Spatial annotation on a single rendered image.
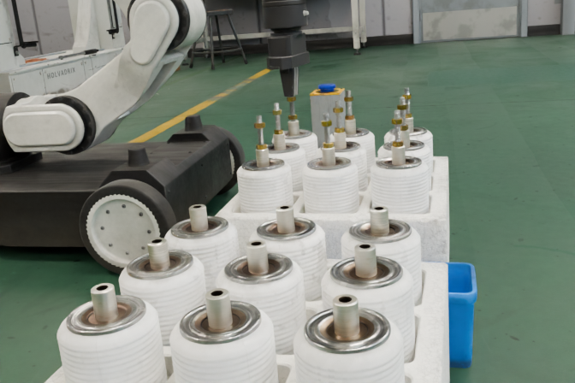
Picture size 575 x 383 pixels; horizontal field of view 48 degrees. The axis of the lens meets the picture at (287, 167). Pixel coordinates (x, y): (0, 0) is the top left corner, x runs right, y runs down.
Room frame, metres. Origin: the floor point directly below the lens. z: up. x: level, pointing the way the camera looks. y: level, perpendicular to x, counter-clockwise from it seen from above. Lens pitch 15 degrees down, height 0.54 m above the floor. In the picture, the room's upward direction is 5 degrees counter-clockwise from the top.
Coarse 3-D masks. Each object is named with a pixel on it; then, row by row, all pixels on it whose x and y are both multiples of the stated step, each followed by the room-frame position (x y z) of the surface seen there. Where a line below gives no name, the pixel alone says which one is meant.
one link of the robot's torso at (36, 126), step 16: (32, 96) 1.59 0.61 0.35; (48, 96) 1.64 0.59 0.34; (16, 112) 1.50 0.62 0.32; (32, 112) 1.49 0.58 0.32; (48, 112) 1.48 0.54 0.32; (64, 112) 1.47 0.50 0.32; (16, 128) 1.49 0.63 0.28; (32, 128) 1.48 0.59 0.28; (48, 128) 1.47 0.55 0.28; (64, 128) 1.47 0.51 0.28; (80, 128) 1.47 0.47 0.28; (16, 144) 1.50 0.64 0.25; (32, 144) 1.49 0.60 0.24; (48, 144) 1.48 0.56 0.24; (64, 144) 1.47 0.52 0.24
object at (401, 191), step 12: (372, 168) 1.02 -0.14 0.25; (384, 168) 1.00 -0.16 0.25; (408, 168) 0.99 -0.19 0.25; (420, 168) 1.00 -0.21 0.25; (372, 180) 1.02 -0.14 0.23; (384, 180) 0.99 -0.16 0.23; (396, 180) 0.98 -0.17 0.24; (408, 180) 0.98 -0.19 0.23; (420, 180) 0.99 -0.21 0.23; (372, 192) 1.02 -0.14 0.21; (384, 192) 0.99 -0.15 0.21; (396, 192) 0.98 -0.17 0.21; (408, 192) 0.98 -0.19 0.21; (420, 192) 0.99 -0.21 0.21; (372, 204) 1.02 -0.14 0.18; (384, 204) 1.00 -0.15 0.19; (396, 204) 0.98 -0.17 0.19; (408, 204) 0.98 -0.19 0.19; (420, 204) 0.99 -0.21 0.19
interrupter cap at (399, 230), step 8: (360, 224) 0.75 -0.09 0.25; (368, 224) 0.75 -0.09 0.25; (392, 224) 0.74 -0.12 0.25; (400, 224) 0.74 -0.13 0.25; (408, 224) 0.73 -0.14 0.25; (352, 232) 0.73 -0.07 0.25; (360, 232) 0.73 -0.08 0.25; (368, 232) 0.73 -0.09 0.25; (392, 232) 0.72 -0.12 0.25; (400, 232) 0.71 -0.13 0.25; (408, 232) 0.71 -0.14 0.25; (360, 240) 0.70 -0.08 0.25; (368, 240) 0.70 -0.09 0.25; (376, 240) 0.69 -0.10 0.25; (384, 240) 0.69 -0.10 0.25; (392, 240) 0.69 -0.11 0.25
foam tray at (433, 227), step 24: (360, 192) 1.11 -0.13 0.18; (432, 192) 1.07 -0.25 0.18; (240, 216) 1.03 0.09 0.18; (264, 216) 1.02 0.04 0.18; (312, 216) 1.00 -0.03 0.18; (336, 216) 0.99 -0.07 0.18; (360, 216) 0.98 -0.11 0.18; (408, 216) 0.96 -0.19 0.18; (432, 216) 0.95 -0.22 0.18; (240, 240) 1.02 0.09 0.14; (336, 240) 0.98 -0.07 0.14; (432, 240) 0.94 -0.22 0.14
